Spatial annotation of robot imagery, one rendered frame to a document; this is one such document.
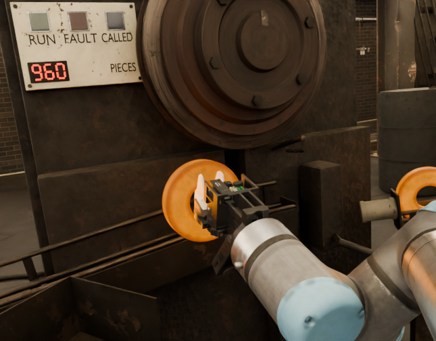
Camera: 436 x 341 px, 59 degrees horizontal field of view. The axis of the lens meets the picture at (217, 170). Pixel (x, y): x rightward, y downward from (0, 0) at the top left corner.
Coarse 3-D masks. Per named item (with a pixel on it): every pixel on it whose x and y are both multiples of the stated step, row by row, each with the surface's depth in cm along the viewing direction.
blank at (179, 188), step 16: (192, 160) 72; (208, 160) 71; (176, 176) 69; (192, 176) 70; (208, 176) 71; (224, 176) 72; (176, 192) 69; (192, 192) 70; (176, 208) 69; (176, 224) 70; (192, 224) 71; (192, 240) 72; (208, 240) 73
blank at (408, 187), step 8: (416, 168) 102; (424, 168) 100; (432, 168) 99; (408, 176) 101; (416, 176) 100; (424, 176) 99; (432, 176) 99; (400, 184) 102; (408, 184) 100; (416, 184) 100; (424, 184) 100; (432, 184) 99; (400, 192) 101; (408, 192) 101; (416, 192) 101; (400, 200) 102; (408, 200) 101; (408, 208) 102; (416, 208) 101; (408, 216) 102
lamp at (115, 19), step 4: (108, 12) 88; (112, 12) 88; (116, 12) 88; (120, 12) 89; (108, 16) 88; (112, 16) 88; (116, 16) 88; (120, 16) 89; (108, 20) 88; (112, 20) 88; (116, 20) 89; (120, 20) 89; (108, 24) 88; (112, 24) 88; (116, 24) 89; (120, 24) 89; (108, 28) 88; (112, 28) 88; (116, 28) 89; (120, 28) 89
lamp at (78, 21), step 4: (76, 12) 85; (80, 12) 85; (84, 12) 86; (72, 16) 85; (76, 16) 85; (80, 16) 85; (84, 16) 86; (72, 20) 85; (76, 20) 85; (80, 20) 85; (84, 20) 86; (72, 24) 85; (76, 24) 85; (80, 24) 86; (84, 24) 86; (72, 28) 85; (76, 28) 85; (80, 28) 86; (84, 28) 86; (88, 28) 86
